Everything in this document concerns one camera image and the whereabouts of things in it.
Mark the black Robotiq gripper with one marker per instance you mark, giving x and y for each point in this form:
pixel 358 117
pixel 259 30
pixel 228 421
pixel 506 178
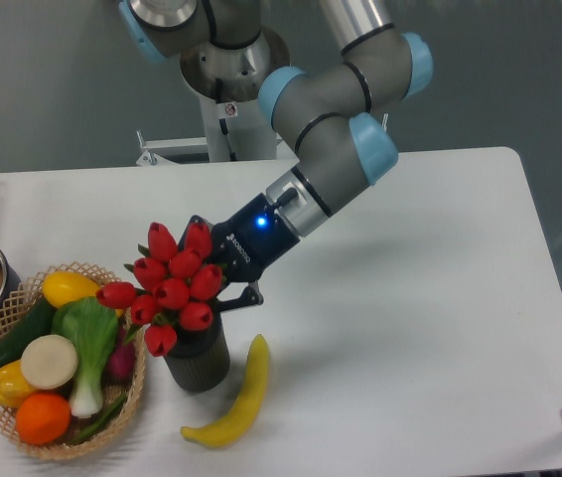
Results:
pixel 245 244

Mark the red tulip bouquet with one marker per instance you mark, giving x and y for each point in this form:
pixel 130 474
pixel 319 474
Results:
pixel 176 291

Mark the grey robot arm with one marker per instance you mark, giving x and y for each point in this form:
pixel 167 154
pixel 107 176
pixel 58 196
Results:
pixel 252 98

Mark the dark grey ribbed vase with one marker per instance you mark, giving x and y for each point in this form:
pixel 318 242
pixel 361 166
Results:
pixel 200 360

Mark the green bok choy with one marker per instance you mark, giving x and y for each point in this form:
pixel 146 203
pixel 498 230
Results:
pixel 92 329

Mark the purple red onion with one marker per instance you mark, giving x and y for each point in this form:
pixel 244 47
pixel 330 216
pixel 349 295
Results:
pixel 120 365

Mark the yellow squash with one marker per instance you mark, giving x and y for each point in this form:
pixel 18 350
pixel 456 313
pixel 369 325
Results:
pixel 64 287

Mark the yellow banana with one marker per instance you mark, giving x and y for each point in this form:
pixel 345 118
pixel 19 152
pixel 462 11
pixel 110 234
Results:
pixel 238 420

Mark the green cucumber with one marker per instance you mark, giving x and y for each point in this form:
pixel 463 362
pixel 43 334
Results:
pixel 35 324

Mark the woven wicker basket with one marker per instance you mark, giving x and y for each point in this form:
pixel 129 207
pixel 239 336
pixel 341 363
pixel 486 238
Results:
pixel 14 308

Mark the white round radish slice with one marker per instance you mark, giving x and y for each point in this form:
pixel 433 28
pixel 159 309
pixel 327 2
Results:
pixel 49 362

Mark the green bean pod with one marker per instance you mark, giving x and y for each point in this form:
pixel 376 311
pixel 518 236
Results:
pixel 101 422

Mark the orange fruit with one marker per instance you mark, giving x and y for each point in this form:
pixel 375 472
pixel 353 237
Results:
pixel 43 418

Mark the yellow bell pepper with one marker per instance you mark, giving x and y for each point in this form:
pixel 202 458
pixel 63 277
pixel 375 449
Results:
pixel 14 388

